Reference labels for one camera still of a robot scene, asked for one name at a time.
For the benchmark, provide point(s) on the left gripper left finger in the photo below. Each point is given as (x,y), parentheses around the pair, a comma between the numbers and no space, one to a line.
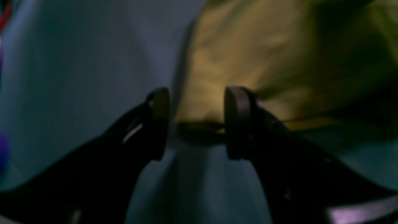
(94,183)

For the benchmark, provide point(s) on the olive green t-shirt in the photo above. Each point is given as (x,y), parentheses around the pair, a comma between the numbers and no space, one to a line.
(303,58)

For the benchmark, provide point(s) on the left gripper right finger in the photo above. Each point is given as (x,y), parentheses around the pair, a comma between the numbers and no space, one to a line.
(303,183)

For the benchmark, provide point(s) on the blue table cloth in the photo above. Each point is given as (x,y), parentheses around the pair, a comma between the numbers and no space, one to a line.
(71,68)

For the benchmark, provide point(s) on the purple tape roll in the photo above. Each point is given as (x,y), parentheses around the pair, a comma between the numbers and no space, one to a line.
(4,155)

